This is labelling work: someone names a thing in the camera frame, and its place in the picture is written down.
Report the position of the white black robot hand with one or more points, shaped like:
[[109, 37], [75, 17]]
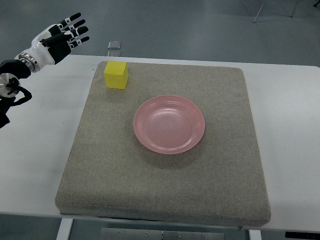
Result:
[[54, 43]]

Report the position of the yellow block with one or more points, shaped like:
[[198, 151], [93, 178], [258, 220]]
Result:
[[116, 75]]

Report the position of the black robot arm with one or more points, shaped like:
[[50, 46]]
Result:
[[11, 93]]

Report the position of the pink plate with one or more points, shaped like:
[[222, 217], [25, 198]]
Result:
[[169, 124]]

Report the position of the clear floor box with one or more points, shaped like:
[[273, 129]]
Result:
[[114, 45]]

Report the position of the white table leg left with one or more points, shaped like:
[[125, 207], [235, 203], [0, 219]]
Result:
[[64, 230]]

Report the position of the white table leg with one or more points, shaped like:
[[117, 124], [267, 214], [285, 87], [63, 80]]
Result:
[[255, 234], [64, 230]]

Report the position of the grey chair leg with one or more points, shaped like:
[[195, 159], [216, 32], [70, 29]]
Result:
[[261, 6]]

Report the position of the beige foam mat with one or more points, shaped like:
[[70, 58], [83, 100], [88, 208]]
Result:
[[219, 182]]

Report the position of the white table leg right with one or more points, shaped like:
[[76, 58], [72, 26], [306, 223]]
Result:
[[255, 234]]

